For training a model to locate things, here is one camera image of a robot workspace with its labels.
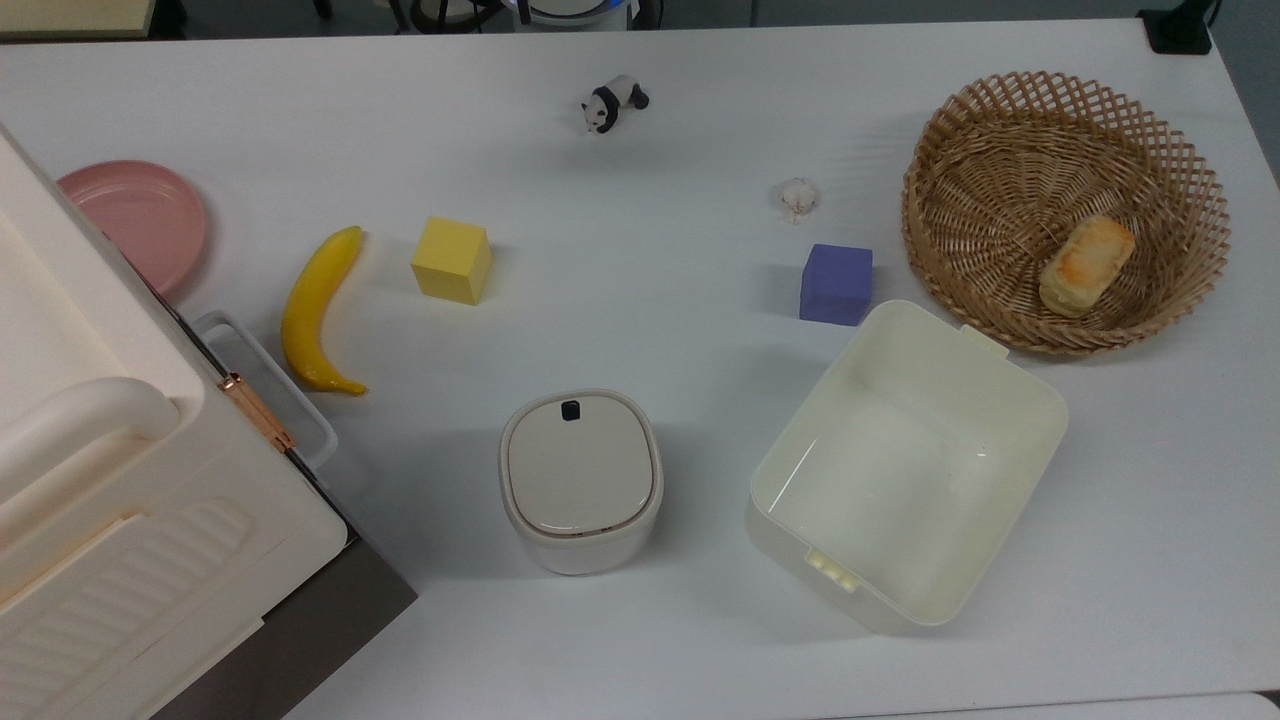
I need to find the cream small trash can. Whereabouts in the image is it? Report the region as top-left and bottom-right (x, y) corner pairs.
(499, 389), (665, 576)

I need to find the cream open plastic bin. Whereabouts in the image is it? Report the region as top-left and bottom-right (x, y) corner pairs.
(745, 299), (1070, 635)

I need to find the purple foam cube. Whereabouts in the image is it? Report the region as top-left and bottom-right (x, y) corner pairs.
(799, 244), (874, 327)

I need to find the yellow foam cube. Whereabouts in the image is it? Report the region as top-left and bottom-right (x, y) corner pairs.
(411, 217), (493, 306)

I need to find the black white panda figurine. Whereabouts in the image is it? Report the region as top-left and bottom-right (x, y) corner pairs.
(582, 75), (651, 135)

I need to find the yellow toy banana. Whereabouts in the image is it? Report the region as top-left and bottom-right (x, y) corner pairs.
(281, 226), (369, 396)

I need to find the woven wicker basket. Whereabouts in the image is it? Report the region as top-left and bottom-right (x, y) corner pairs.
(902, 70), (1232, 357)

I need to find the copper latch strip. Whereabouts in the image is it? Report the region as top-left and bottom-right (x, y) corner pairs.
(219, 372), (298, 454)

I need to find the dark brown wooden box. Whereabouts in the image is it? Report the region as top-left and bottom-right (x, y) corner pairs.
(150, 290), (419, 720)

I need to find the toasted bread piece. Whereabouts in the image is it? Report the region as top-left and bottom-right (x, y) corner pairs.
(1039, 214), (1137, 319)

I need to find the pink round plate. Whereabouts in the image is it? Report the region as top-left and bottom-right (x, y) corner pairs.
(57, 160), (209, 298)

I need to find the black table clamp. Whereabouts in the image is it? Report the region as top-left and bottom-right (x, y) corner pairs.
(1138, 0), (1216, 55)

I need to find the beige side table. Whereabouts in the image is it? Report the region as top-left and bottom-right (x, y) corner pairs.
(0, 0), (157, 41)

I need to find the white drawer handle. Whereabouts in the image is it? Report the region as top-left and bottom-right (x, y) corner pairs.
(190, 310), (339, 471)

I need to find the cream storage box with handle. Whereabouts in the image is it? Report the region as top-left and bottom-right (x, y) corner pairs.
(0, 125), (349, 720)

